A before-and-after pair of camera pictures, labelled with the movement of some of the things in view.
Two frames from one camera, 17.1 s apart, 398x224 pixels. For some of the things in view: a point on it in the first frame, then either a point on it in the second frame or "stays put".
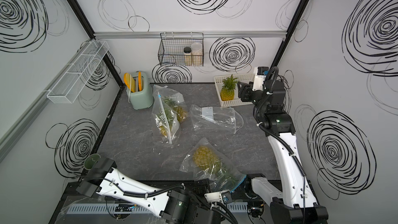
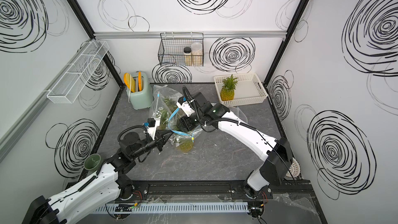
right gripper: x=245 y=91 → x=185 y=123
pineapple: x=227 y=93 stays put
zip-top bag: x=204 y=160 → x=183 y=139
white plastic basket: x=237 y=100 stays put
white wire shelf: x=75 y=79 stays put
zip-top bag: x=168 y=112 stays put
